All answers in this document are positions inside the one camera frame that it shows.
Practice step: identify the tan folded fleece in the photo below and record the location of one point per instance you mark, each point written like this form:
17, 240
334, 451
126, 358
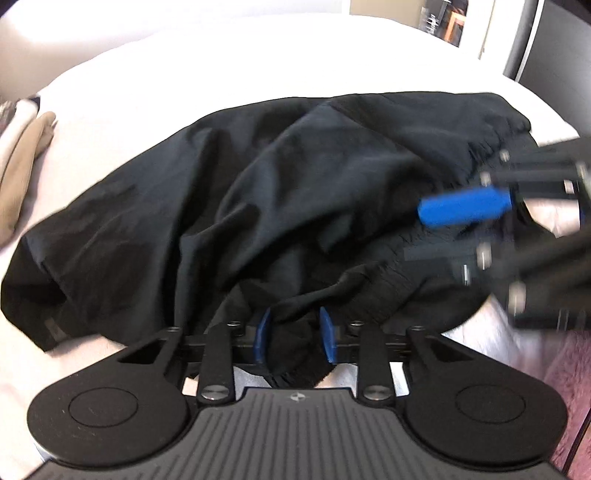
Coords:
17, 176

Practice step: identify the purple fuzzy blanket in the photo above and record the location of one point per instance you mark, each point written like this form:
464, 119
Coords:
569, 375

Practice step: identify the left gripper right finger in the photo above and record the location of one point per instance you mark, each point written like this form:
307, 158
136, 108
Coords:
364, 344

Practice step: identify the polka dot bed sheet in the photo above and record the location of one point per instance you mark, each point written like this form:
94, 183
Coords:
120, 103

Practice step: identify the black sliding wardrobe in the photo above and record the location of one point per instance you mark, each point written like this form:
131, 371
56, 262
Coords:
550, 56

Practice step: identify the beige folded sweater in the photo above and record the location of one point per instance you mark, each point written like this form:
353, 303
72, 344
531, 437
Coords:
25, 112

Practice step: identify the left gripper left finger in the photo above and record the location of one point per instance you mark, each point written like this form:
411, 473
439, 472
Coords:
224, 343

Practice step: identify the beige door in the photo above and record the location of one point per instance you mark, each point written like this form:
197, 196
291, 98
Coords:
407, 12

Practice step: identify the black pants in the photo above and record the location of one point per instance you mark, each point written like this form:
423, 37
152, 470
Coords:
276, 209

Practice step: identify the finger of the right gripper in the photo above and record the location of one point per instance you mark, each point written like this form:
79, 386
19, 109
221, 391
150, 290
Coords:
465, 206
457, 259

